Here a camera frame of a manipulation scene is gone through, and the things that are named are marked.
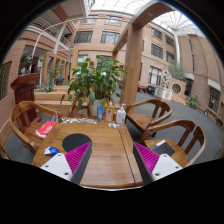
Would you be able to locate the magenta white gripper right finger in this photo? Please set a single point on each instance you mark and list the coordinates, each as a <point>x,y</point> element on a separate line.
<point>153,166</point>

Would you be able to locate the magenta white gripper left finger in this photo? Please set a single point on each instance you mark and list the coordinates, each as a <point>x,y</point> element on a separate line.
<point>70,166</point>

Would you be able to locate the black round mouse pad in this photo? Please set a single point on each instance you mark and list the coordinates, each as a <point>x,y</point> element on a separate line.
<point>74,140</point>

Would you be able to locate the blue white computer mouse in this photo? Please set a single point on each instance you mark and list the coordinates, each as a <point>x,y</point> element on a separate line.
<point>51,151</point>

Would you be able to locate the dark book on chair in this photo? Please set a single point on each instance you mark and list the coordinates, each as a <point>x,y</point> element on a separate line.
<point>162,147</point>

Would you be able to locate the near right wooden armchair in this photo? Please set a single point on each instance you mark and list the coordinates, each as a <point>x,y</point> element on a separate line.
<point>186,138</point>

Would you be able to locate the wooden armchair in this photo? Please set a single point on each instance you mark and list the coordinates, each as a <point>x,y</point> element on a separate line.
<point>186,138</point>
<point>141,121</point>
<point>24,127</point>

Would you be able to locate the red white package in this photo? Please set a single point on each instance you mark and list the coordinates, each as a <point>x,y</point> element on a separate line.
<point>45,129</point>

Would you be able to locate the far right wooden armchair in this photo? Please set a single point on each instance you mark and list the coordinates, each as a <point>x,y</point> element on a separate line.
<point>141,121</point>

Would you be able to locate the white pump bottle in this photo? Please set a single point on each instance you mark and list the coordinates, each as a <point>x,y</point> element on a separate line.
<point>121,115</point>

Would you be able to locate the blue tube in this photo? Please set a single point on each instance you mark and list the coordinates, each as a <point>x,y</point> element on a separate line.
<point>100,111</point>

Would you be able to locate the wooden chair behind plant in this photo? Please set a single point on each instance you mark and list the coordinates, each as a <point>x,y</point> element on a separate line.
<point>79,112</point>

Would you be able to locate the left wooden armchair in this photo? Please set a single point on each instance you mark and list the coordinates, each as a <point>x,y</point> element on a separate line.
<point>24,127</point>

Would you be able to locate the yellow bottle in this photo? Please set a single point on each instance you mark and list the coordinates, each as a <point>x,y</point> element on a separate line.
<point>109,112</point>

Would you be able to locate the green potted plant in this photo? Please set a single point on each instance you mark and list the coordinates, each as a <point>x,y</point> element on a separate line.
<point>92,83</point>

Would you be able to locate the white statue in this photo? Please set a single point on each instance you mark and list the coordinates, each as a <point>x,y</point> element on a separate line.
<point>166,78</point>

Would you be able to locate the dark bust statue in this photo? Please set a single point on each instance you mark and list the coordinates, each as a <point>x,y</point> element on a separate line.
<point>26,69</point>

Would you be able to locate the red wooden pedestal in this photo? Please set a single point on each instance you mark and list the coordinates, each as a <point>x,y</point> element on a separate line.
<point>24,86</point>

